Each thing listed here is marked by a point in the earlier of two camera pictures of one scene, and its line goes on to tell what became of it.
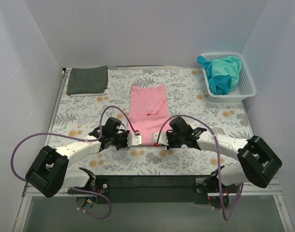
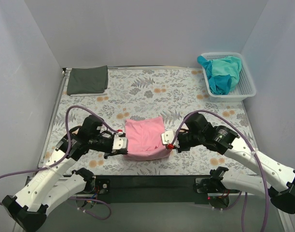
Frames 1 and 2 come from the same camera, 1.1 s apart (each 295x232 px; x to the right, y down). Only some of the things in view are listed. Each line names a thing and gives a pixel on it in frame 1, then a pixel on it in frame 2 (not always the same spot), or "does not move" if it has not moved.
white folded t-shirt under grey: [88, 94] does not move
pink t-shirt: [148, 110] -> [144, 140]
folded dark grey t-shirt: [91, 79] does not move
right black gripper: [170, 139] does not move
